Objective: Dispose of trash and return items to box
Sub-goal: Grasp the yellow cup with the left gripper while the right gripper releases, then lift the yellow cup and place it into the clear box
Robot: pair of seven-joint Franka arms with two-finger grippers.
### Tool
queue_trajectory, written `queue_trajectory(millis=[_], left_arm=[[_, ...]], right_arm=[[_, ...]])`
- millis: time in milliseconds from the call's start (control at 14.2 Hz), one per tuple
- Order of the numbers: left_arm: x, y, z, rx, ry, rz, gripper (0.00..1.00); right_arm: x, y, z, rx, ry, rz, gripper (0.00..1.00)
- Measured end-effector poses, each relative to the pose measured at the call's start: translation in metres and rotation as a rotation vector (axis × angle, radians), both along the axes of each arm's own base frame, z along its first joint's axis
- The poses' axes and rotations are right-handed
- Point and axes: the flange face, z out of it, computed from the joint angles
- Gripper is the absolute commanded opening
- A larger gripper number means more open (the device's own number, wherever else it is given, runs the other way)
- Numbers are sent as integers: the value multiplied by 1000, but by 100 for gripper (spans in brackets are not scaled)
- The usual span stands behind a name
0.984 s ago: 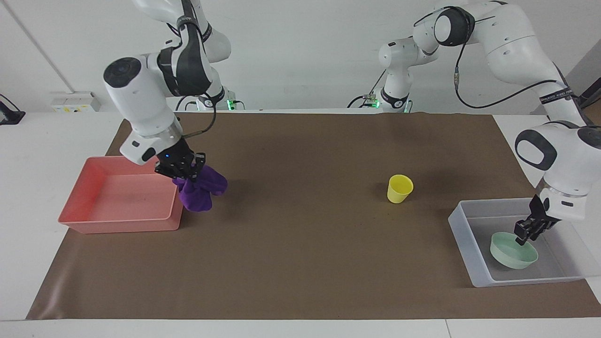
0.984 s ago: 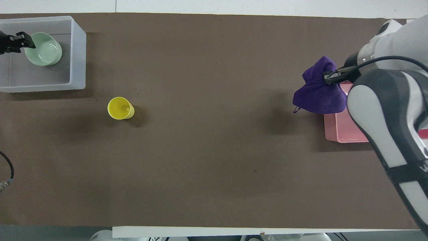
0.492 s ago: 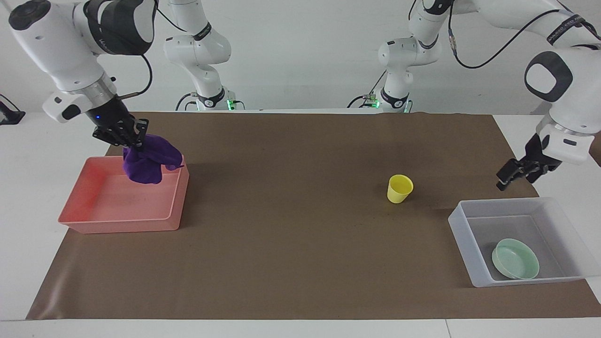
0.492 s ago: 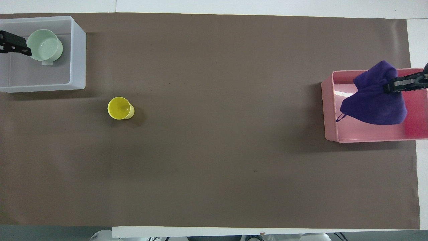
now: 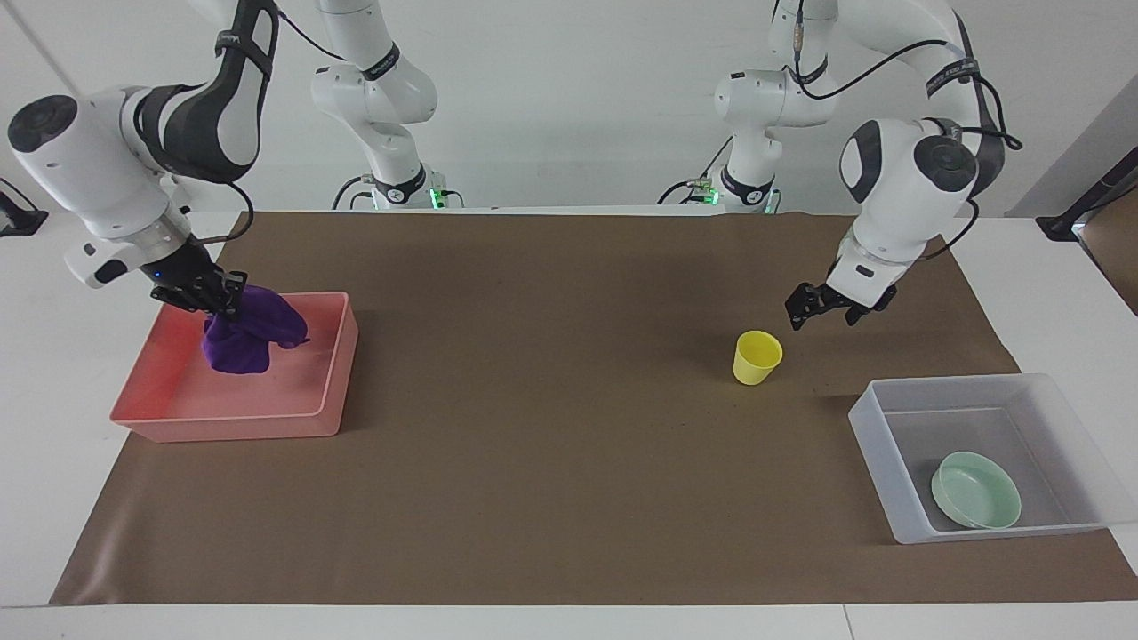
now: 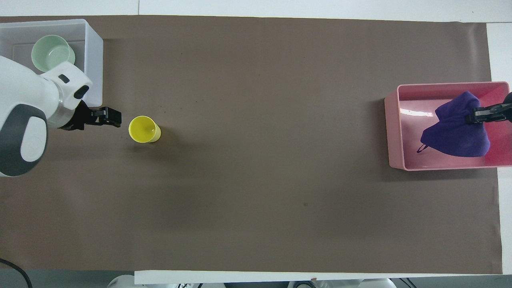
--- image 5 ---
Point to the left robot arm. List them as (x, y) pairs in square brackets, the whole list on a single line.
[(898, 191)]

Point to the green bowl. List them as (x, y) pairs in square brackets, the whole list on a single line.
[(978, 493)]

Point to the clear plastic bin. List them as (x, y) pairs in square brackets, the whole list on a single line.
[(889, 462)]

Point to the purple cloth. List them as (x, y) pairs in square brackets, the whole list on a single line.
[(249, 338)]

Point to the yellow plastic cup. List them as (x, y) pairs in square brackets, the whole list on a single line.
[(756, 357)]

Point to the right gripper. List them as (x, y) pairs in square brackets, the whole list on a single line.
[(184, 274)]

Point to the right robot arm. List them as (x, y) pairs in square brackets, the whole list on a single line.
[(98, 169)]

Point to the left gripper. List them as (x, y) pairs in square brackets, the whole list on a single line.
[(861, 307)]

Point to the black stand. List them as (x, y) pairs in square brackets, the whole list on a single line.
[(20, 218), (1080, 209)]

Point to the pink plastic bin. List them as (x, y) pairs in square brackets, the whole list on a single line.
[(258, 404)]

